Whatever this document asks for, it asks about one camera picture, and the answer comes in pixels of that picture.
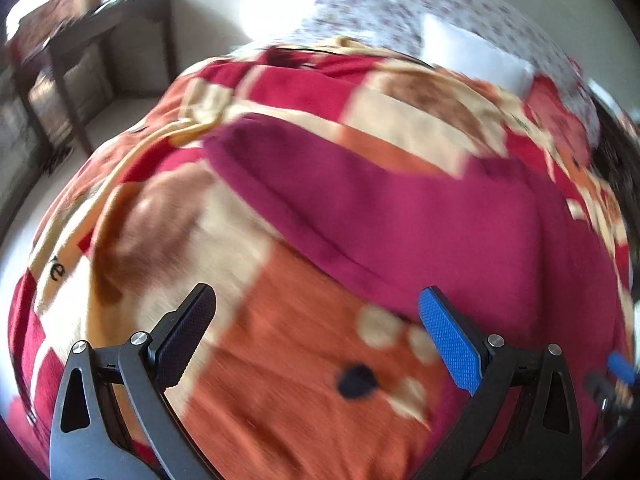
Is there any floral quilt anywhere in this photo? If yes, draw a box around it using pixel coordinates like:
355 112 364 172
288 0 600 148

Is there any maroon fleece garment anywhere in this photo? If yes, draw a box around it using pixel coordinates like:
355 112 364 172
202 112 633 470

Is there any red orange patterned blanket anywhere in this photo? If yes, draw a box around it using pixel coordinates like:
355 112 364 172
8 38 616 479

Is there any dark wooden side table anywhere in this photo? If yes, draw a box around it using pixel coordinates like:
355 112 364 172
6 0 180 157

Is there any red embroidered cushion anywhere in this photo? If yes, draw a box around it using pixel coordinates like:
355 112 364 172
526 74 591 166

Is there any white pillow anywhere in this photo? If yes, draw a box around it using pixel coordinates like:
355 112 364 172
420 14 536 99

